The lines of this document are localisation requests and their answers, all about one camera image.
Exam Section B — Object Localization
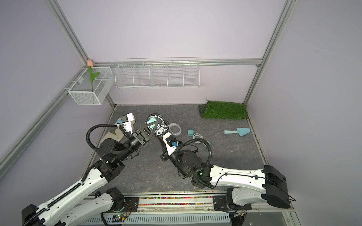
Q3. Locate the teal garden trowel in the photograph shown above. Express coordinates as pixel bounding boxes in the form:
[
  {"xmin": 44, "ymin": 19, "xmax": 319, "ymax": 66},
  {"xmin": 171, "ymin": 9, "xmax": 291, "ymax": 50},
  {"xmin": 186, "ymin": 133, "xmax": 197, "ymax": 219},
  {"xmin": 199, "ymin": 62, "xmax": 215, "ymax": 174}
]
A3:
[{"xmin": 223, "ymin": 128, "xmax": 251, "ymax": 137}]

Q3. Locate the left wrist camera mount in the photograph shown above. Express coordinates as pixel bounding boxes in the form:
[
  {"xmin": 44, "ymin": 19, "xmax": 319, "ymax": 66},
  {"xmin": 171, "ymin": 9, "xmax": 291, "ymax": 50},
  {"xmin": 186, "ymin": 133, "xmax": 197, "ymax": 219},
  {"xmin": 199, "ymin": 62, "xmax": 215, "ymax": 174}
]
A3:
[{"xmin": 117, "ymin": 113, "xmax": 135, "ymax": 135}]

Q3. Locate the beige gardening glove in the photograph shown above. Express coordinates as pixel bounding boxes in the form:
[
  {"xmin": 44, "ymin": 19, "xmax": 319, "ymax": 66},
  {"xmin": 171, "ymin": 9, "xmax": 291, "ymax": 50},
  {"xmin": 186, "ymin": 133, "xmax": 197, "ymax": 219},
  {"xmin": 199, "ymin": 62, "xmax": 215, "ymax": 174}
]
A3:
[{"xmin": 100, "ymin": 124, "xmax": 125, "ymax": 143}]

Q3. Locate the artificial pink tulip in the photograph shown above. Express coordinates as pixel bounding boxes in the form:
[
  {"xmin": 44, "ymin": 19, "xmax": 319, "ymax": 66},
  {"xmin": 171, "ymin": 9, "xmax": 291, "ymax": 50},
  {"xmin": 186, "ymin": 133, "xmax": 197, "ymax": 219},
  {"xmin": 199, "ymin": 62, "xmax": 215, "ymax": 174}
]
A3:
[{"xmin": 87, "ymin": 59, "xmax": 100, "ymax": 91}]

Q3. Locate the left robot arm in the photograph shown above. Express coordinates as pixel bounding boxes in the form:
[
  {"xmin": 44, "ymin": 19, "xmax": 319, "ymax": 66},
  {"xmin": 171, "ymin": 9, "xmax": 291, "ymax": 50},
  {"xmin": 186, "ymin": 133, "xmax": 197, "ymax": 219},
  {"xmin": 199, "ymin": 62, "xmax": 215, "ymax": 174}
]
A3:
[{"xmin": 22, "ymin": 120, "xmax": 160, "ymax": 226}]

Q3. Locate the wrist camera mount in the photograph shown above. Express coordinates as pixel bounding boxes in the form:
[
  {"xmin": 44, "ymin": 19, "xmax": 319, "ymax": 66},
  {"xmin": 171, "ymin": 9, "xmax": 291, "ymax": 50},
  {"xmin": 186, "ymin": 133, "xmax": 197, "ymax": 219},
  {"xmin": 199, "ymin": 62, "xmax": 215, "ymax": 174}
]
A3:
[
  {"xmin": 164, "ymin": 133, "xmax": 179, "ymax": 156},
  {"xmin": 117, "ymin": 113, "xmax": 135, "ymax": 135}
]

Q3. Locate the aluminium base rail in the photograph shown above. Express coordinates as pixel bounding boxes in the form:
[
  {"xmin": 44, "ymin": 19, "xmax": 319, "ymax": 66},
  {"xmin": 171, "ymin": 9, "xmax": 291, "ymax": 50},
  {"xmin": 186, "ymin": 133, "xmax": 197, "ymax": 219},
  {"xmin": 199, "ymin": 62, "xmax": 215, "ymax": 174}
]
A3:
[{"xmin": 56, "ymin": 192, "xmax": 295, "ymax": 215}]

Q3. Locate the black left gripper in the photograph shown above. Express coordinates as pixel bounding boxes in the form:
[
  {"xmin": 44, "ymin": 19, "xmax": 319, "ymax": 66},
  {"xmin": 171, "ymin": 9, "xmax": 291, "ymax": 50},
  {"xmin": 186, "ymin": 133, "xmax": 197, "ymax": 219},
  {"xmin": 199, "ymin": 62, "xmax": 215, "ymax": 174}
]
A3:
[{"xmin": 117, "ymin": 121, "xmax": 158, "ymax": 162}]

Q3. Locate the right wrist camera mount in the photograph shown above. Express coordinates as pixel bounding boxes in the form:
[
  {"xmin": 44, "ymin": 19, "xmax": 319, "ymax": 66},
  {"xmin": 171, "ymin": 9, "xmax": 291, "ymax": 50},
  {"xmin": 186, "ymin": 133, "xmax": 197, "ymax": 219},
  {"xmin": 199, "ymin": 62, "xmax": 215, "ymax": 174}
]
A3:
[{"xmin": 164, "ymin": 133, "xmax": 179, "ymax": 156}]

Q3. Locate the white wire wall shelf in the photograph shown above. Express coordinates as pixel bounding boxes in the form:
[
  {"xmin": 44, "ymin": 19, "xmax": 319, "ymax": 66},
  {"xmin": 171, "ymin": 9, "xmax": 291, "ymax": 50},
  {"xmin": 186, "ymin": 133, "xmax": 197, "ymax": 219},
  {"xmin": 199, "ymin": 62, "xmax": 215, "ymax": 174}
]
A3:
[{"xmin": 115, "ymin": 57, "xmax": 200, "ymax": 88}]

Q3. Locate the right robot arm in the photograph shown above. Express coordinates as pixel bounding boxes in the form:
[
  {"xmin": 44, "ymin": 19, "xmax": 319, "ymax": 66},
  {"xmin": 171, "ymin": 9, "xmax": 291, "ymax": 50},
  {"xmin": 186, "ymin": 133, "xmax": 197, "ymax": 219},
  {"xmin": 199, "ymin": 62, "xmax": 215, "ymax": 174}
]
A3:
[{"xmin": 156, "ymin": 132, "xmax": 294, "ymax": 209}]

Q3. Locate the white mesh wall basket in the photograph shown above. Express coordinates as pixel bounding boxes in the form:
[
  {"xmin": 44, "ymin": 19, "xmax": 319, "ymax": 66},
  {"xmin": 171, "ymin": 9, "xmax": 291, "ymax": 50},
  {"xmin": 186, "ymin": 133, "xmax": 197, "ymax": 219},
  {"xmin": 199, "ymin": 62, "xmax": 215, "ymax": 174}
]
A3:
[{"xmin": 68, "ymin": 67, "xmax": 115, "ymax": 105}]

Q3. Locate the green artificial grass mat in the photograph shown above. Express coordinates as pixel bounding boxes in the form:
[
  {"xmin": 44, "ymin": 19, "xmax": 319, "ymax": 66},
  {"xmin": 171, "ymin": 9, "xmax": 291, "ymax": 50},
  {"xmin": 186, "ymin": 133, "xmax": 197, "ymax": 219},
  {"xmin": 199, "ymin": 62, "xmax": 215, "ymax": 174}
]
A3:
[{"xmin": 198, "ymin": 100, "xmax": 249, "ymax": 120}]

